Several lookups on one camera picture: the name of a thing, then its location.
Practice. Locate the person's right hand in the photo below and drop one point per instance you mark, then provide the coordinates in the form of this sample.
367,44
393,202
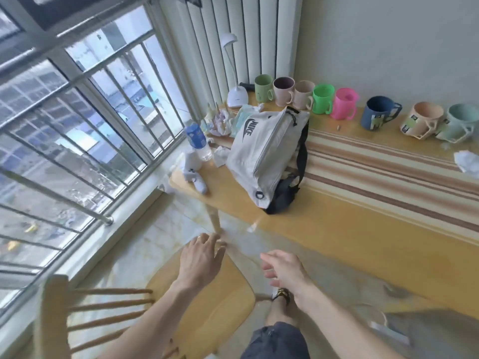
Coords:
290,271

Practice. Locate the person's left hand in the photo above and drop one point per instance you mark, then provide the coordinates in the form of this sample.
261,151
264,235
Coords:
196,263

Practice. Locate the person's right fingers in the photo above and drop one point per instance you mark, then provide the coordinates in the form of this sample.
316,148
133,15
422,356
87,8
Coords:
270,264

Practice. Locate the person's left thumb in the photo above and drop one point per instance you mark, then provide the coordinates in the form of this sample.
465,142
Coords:
220,253

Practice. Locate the person's left forearm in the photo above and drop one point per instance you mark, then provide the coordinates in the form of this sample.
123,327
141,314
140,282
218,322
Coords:
146,325

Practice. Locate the person's right forearm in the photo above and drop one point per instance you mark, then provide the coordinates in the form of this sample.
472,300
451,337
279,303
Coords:
344,329

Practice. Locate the black and yellow sandal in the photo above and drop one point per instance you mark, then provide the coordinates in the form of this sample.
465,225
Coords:
281,294

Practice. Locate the wooden table leg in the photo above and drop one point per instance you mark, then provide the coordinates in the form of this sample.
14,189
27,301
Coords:
214,218

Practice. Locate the person's leg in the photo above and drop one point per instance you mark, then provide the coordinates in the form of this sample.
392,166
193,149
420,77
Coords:
277,314

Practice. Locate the wooden spindle-back chair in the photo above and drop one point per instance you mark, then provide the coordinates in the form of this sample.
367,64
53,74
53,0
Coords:
209,306

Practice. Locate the dark blue shorts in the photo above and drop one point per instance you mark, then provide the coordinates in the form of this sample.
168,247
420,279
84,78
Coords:
275,342

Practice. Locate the white handheld gadget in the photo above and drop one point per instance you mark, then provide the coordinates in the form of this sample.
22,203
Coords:
191,168

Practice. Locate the clear bottle with blue label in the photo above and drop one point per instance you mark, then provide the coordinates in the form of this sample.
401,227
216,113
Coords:
197,140

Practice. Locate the pile of crumpled wrappers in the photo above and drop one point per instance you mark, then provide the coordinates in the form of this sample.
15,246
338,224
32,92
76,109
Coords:
220,121

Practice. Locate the light blue wipes packet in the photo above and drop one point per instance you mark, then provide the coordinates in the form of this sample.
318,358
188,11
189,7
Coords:
241,121

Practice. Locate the striped table mat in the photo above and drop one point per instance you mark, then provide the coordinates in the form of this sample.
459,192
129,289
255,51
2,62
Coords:
393,175

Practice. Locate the white desk lamp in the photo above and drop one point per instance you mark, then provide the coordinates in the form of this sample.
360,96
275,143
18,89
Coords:
238,96

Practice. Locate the olive green mug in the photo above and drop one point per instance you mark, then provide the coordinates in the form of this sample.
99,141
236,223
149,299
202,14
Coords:
264,89

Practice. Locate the black cylindrical object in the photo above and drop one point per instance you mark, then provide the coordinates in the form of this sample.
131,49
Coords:
247,85

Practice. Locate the pinkish beige mug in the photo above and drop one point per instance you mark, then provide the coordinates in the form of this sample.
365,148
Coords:
302,97

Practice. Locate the beige mug with purple inside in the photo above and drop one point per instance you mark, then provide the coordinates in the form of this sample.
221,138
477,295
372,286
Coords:
282,94

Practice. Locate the bright green mug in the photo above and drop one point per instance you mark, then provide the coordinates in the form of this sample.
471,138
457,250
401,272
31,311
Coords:
322,101

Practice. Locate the pink mug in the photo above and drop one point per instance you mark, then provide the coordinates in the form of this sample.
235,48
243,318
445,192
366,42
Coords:
342,106

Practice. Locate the navy blue mug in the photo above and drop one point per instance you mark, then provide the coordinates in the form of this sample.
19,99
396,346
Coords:
376,112

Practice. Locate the window with metal bars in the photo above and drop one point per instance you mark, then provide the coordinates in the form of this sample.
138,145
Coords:
75,119

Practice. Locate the peach mug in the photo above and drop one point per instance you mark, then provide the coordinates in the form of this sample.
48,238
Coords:
419,121

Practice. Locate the white pleated curtain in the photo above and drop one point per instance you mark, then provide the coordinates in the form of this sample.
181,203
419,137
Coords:
239,37

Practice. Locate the large crumpled white tissue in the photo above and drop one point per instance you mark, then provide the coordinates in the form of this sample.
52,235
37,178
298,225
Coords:
467,160

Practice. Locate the pale teal mug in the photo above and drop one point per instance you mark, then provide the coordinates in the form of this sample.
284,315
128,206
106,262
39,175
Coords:
458,123

